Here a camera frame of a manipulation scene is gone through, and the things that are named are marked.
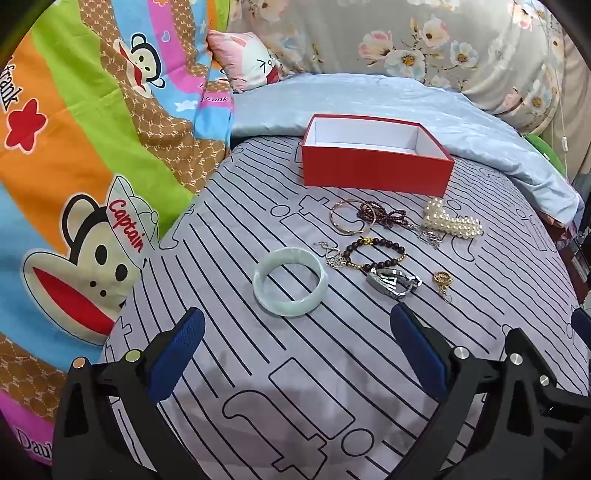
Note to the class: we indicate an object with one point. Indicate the grey floral quilt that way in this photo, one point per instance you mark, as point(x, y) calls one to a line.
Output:
point(346, 37)

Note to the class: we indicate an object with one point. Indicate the dark clutter beside bed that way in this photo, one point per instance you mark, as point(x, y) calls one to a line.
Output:
point(577, 258)

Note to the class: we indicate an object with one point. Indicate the thin gold bangle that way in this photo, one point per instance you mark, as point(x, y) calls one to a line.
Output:
point(332, 217)

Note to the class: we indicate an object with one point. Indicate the beige cloth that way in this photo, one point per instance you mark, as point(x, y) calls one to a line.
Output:
point(577, 92)

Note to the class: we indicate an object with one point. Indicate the pale green jade bangle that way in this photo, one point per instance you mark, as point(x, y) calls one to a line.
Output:
point(259, 284)

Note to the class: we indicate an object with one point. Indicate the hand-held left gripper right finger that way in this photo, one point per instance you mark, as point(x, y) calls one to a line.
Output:
point(415, 346)

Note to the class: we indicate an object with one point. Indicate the green plush object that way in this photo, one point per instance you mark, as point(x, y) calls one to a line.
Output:
point(545, 147)

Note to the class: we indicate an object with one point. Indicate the grey striped bed sheet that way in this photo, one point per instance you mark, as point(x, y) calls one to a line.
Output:
point(300, 369)

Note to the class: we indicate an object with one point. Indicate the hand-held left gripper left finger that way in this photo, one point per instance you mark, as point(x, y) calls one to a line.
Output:
point(178, 350)

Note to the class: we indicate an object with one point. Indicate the colourful monkey print blanket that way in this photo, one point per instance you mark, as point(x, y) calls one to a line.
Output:
point(92, 115)

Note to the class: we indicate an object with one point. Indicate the silver metal watch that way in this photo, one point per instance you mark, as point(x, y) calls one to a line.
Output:
point(392, 282)

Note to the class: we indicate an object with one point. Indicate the light blue quilt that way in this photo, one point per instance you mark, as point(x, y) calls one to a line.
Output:
point(485, 134)

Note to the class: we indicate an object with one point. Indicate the red cardboard box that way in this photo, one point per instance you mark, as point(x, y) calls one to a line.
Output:
point(369, 170)

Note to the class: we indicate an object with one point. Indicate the pink cartoon pillow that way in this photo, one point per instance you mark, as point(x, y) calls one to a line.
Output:
point(240, 60)

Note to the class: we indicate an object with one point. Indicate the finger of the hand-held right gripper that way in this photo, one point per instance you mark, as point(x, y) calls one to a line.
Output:
point(582, 323)
point(565, 397)

